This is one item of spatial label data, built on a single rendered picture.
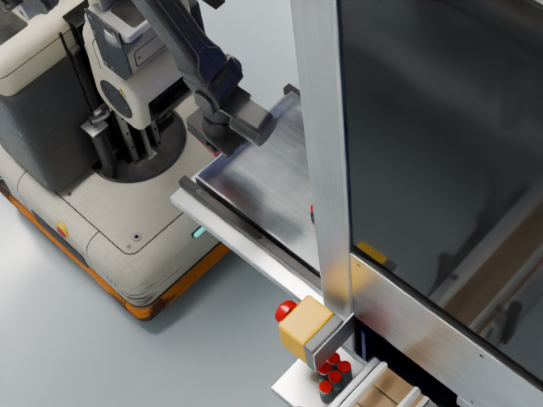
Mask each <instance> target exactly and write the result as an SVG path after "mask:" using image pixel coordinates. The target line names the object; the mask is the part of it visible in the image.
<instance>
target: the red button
mask: <svg viewBox="0 0 543 407"><path fill-rule="evenodd" d="M296 306H297V304H296V303H294V302H293V301H292V300H286V301H285V302H283V303H282V304H281V305H280V306H279V307H278V309H277V310H276V313H275V319H276V321H277V322H279V323H280V322H281V321H282V320H283V319H285V318H286V316H287V315H289V313H290V312H291V311H292V310H293V309H294V308H295V307H296Z"/></svg>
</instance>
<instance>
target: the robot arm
mask: <svg viewBox="0 0 543 407"><path fill-rule="evenodd" d="M132 1H133V3H134V4H135V6H136V7H137V9H138V10H139V11H140V12H141V13H142V14H143V16H144V17H145V19H146V20H147V21H148V23H149V24H150V26H151V27H152V28H153V29H154V30H155V32H156V33H157V34H158V36H159V37H160V39H161V40H162V41H163V43H164V44H165V45H166V46H167V48H168V49H169V51H170V53H171V55H172V57H173V58H174V60H175V63H176V67H177V69H178V71H179V72H180V73H181V74H182V75H183V80H184V82H185V83H186V84H187V86H188V87H189V88H190V90H191V91H192V93H193V96H194V100H195V103H196V106H198V107H199V108H198V109H197V110H196V111H195V112H193V113H192V114H191V115H190V116H188V117H187V130H188V131H189V132H190V133H191V134H192V135H193V136H195V137H196V138H197V140H198V141H199V142H200V143H201V144H202V145H203V146H204V147H205V148H206V149H207V150H208V151H209V152H210V153H211V154H212V155H213V156H214V157H218V156H219V155H220V154H221V153H222V154H224V155H225V158H229V157H230V156H231V155H233V154H234V151H235V150H236V149H237V148H238V147H239V146H240V145H244V144H246V143H247V142H248V141H250V142H252V143H253V144H255V145H257V146H258V147H260V146H261V145H263V144H264V143H265V142H266V141H267V139H268V138H269V137H270V135H271V134H272V132H273V131H274V129H275V127H276V124H277V118H276V117H275V116H274V115H272V114H271V113H270V112H269V111H267V110H266V109H264V108H263V107H261V106H260V105H258V104H257V103H256V102H254V101H253V100H251V99H250V98H251V94H250V93H248V92H247V91H245V90H244V89H242V88H241V87H239V86H238V83H239V82H240V81H241V80H242V79H243V73H242V64H241V63H240V61H239V60H238V59H237V58H236V57H234V56H232V55H230V54H224V53H223V51H222V50H221V48H220V47H219V46H218V45H216V44H214V43H213V42H212V41H211V40H210V39H209V38H208V37H207V36H206V35H205V34H204V32H203V31H202V30H201V29H200V27H199V25H198V24H197V23H196V21H195V20H194V19H193V17H192V16H191V14H190V13H189V11H188V10H187V8H186V7H185V6H184V4H183V3H182V2H181V0H132ZM22 2H26V3H27V4H28V5H29V6H30V7H31V8H33V9H34V10H36V11H38V12H40V13H41V14H43V15H47V14H48V13H49V12H50V11H51V10H53V8H54V7H55V6H57V5H58V4H59V0H0V8H1V9H2V10H3V11H5V12H7V11H11V10H14V9H15V8H16V7H17V6H18V5H20V4H21V3H22Z"/></svg>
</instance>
